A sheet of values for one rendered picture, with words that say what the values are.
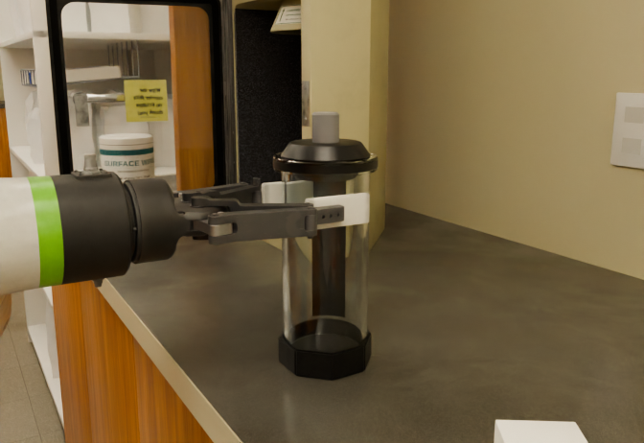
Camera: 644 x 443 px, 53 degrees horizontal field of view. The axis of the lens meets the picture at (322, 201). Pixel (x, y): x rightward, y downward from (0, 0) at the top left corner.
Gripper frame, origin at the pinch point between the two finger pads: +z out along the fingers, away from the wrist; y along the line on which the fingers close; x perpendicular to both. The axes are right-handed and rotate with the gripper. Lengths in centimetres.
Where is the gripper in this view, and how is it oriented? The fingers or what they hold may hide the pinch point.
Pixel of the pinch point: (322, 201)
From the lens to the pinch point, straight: 66.7
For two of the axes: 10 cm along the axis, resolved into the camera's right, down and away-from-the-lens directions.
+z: 8.6, -0.9, 5.0
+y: -5.1, -1.7, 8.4
